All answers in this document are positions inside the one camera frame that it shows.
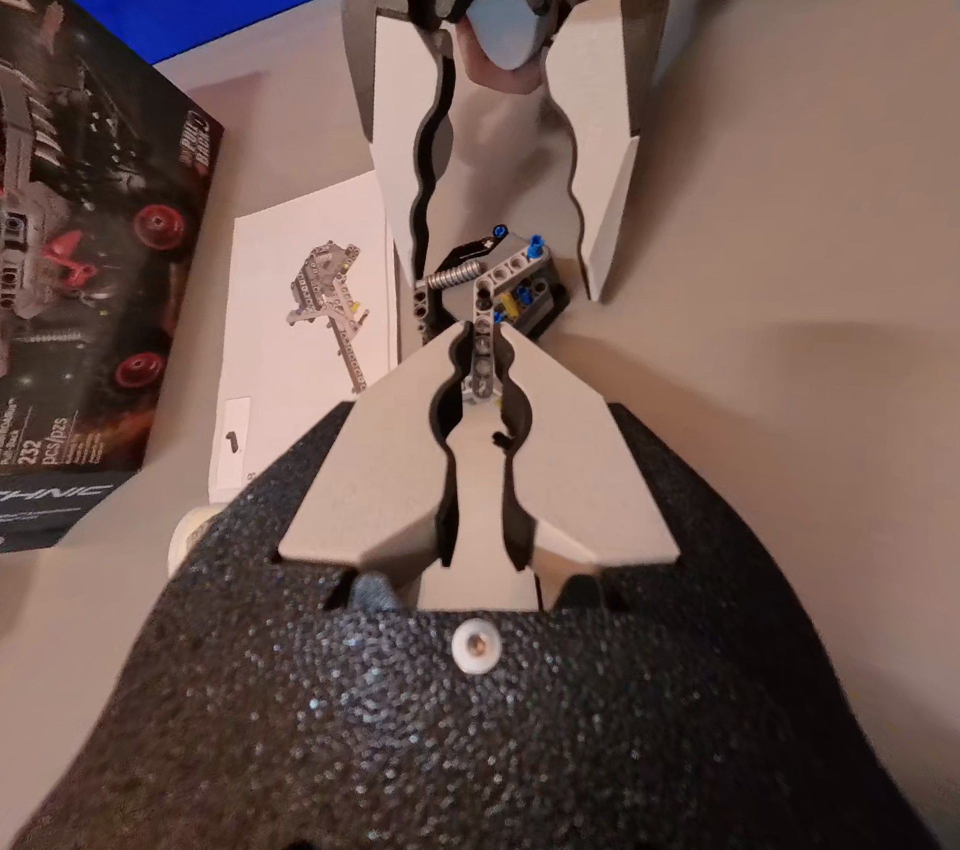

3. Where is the person's right hand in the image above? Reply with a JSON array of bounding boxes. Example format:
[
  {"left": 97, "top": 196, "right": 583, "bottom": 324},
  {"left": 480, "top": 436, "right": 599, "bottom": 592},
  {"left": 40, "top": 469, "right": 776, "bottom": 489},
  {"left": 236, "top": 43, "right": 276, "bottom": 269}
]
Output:
[{"left": 463, "top": 19, "right": 546, "bottom": 95}]

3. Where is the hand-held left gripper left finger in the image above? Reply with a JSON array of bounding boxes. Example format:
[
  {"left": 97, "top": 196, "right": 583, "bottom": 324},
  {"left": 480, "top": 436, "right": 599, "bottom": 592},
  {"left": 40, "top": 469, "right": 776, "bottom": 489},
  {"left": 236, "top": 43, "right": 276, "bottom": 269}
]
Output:
[{"left": 276, "top": 325, "right": 472, "bottom": 594}]

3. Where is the white lego instruction booklet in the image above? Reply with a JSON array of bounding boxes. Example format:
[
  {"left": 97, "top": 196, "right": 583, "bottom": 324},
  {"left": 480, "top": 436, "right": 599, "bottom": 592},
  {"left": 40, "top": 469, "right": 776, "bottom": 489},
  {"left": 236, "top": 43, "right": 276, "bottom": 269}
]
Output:
[{"left": 168, "top": 170, "right": 400, "bottom": 582}]

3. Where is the black lego set box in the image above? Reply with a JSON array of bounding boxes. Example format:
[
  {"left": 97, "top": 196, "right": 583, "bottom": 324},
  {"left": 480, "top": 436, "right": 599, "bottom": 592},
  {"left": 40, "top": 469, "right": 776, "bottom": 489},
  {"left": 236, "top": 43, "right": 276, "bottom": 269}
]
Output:
[{"left": 0, "top": 0, "right": 226, "bottom": 555}]

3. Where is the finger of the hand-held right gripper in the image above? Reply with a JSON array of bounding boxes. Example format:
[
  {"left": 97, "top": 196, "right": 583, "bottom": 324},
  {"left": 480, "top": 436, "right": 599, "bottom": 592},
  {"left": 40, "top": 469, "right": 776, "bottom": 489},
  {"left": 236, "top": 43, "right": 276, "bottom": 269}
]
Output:
[
  {"left": 543, "top": 0, "right": 643, "bottom": 303},
  {"left": 369, "top": 12, "right": 460, "bottom": 288}
]

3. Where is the grey lego technic assembly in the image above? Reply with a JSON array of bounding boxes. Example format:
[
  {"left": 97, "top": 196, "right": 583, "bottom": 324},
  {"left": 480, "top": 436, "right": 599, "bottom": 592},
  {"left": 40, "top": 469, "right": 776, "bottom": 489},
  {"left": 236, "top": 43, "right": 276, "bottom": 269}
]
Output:
[{"left": 411, "top": 223, "right": 573, "bottom": 410}]

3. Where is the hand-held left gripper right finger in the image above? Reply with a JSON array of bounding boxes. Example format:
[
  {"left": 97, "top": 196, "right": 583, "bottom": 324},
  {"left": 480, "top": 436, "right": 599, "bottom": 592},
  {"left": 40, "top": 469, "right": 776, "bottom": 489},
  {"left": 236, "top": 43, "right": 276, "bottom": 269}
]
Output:
[{"left": 496, "top": 325, "right": 682, "bottom": 609}]

